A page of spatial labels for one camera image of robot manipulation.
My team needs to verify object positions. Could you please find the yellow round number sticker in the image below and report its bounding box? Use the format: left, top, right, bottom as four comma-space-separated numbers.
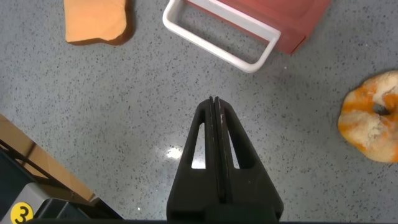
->
10, 201, 34, 224

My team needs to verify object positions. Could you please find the toy toast slice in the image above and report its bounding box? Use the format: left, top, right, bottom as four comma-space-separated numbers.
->
63, 0, 136, 47

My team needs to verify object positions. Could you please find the orange white toy donut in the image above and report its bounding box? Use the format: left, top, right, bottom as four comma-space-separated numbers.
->
337, 70, 398, 164

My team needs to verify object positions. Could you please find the grey black robot base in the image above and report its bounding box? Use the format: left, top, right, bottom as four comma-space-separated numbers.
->
0, 146, 125, 223

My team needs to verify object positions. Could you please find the red drawer with white handle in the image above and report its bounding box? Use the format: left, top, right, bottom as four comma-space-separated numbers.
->
162, 0, 307, 74

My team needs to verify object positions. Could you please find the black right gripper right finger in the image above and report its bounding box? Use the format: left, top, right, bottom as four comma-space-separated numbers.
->
213, 96, 284, 222

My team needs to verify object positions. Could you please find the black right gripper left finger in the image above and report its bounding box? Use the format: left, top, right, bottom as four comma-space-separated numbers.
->
167, 96, 219, 222

